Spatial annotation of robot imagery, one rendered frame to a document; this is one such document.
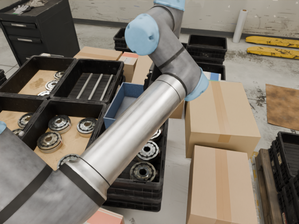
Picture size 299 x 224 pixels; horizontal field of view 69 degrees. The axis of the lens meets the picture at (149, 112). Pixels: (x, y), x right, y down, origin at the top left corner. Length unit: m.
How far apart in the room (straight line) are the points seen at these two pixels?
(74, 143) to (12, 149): 0.72
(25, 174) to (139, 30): 0.32
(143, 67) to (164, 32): 0.89
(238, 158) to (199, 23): 3.29
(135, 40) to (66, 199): 0.32
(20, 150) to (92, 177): 0.11
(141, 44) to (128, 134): 0.19
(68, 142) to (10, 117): 0.38
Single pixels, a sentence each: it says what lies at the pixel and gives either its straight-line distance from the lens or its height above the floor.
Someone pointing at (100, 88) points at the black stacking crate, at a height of 0.83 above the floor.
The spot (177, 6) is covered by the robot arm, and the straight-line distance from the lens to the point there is 0.56.
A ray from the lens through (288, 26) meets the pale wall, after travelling 4.26.
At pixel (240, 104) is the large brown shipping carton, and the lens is 1.18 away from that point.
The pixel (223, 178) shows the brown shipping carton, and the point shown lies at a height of 0.86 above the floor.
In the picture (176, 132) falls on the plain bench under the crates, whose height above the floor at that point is 0.70.
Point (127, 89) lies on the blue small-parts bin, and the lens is 0.85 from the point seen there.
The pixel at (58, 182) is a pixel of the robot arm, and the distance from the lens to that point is 0.36.
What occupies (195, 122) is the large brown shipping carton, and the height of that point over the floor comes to 0.90.
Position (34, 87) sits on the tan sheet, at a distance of 1.48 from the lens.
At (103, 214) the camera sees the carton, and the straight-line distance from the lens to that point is 0.92.
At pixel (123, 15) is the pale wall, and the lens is 4.27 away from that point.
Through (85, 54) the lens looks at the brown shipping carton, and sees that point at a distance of 1.65.
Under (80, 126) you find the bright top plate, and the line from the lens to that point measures 1.08.
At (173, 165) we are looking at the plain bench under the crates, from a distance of 1.10.
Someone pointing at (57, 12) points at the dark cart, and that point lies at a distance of 2.68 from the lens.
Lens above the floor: 1.61
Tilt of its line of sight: 43 degrees down
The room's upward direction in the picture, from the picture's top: straight up
